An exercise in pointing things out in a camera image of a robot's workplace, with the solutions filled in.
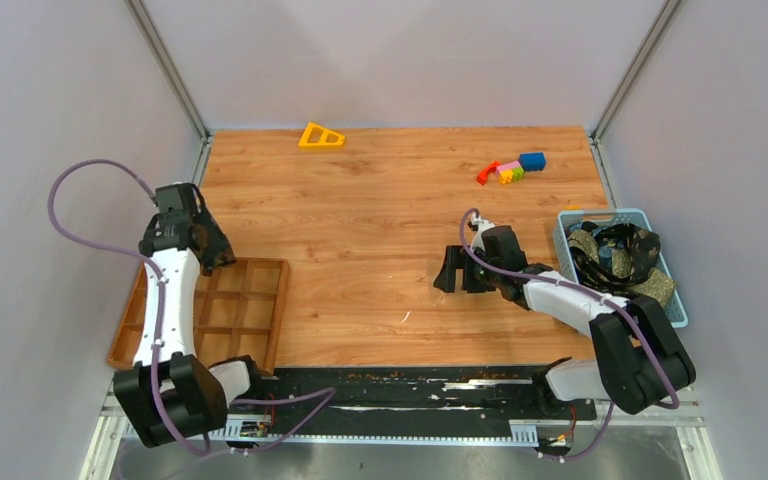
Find yellow triangular plastic block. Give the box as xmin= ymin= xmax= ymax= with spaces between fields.
xmin=297 ymin=122 xmax=346 ymax=150

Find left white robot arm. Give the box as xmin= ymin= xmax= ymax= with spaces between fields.
xmin=113 ymin=183 xmax=267 ymax=448

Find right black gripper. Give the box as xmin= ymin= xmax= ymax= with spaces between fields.
xmin=433 ymin=245 xmax=501 ymax=294

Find olive patterned rolled tie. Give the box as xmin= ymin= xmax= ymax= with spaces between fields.
xmin=568 ymin=228 xmax=677 ymax=321

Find wooden compartment tray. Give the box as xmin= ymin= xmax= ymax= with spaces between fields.
xmin=106 ymin=256 xmax=291 ymax=376

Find dark floral tie in basket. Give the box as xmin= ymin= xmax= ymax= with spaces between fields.
xmin=566 ymin=222 xmax=664 ymax=306

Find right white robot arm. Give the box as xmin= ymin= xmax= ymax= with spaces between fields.
xmin=433 ymin=221 xmax=697 ymax=418

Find colourful toy brick assembly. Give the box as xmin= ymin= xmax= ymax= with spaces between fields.
xmin=476 ymin=152 xmax=547 ymax=185

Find blue green brown tie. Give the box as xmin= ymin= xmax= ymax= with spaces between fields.
xmin=214 ymin=243 xmax=237 ymax=268

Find aluminium frame rails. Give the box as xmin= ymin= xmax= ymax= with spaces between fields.
xmin=85 ymin=370 xmax=710 ymax=465

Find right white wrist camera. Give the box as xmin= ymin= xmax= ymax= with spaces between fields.
xmin=468 ymin=213 xmax=495 ymax=251

